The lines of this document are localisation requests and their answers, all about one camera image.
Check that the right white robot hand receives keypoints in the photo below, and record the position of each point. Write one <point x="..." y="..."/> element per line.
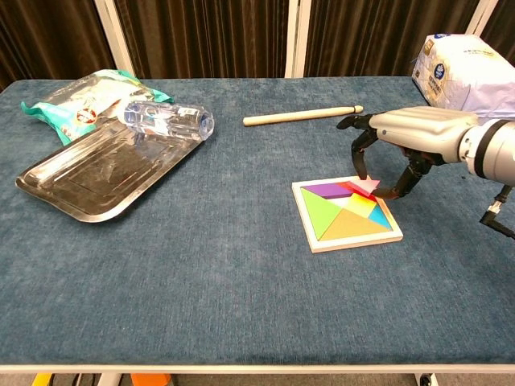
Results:
<point x="418" y="130"/>

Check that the pink triangle puzzle piece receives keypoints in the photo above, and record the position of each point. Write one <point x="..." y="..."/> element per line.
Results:
<point x="369" y="185"/>

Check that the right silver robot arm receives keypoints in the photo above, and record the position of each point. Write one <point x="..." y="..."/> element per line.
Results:
<point x="497" y="149"/>

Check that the red triangle tangram piece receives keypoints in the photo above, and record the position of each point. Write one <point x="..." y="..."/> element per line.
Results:
<point x="343" y="185"/>

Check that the blue triangular wooden puzzle piece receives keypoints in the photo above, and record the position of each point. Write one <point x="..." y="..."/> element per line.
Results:
<point x="380" y="217"/>

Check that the yellow square tangram piece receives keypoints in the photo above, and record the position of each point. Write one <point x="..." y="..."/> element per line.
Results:
<point x="360" y="207"/>

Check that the purple parallelogram tangram piece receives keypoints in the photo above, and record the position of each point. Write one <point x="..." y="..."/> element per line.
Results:
<point x="326" y="191"/>

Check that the orange triangle tangram piece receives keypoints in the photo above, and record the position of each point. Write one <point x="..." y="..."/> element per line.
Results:
<point x="350" y="228"/>

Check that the green triangle tangram piece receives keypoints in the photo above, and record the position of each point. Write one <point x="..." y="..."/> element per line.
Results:
<point x="318" y="213"/>

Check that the white tissue pack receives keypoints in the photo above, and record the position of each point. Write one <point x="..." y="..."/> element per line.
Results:
<point x="470" y="76"/>

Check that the dark brown pleated curtain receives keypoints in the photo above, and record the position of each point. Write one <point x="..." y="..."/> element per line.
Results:
<point x="382" y="36"/>
<point x="48" y="36"/>
<point x="201" y="36"/>
<point x="505" y="28"/>

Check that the wooden stick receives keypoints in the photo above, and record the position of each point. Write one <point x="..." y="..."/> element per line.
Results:
<point x="297" y="116"/>

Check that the clear plastic bottle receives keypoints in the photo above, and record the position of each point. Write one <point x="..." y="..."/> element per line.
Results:
<point x="169" y="120"/>

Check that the blue table cloth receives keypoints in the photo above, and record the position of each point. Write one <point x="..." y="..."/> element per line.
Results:
<point x="201" y="281"/>

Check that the metal tray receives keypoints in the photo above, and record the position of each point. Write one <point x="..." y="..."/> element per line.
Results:
<point x="100" y="181"/>

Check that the teal snack bag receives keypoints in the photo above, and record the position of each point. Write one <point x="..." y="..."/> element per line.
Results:
<point x="72" y="108"/>

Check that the orange object under table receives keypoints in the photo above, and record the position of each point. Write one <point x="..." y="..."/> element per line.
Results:
<point x="151" y="380"/>

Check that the yellow object under table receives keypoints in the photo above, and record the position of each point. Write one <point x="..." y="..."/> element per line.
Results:
<point x="42" y="380"/>

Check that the white partition post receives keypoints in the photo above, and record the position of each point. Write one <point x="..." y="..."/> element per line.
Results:
<point x="297" y="36"/>
<point x="114" y="36"/>
<point x="480" y="18"/>

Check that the wooden tangram puzzle tray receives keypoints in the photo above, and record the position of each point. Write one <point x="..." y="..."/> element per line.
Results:
<point x="354" y="244"/>

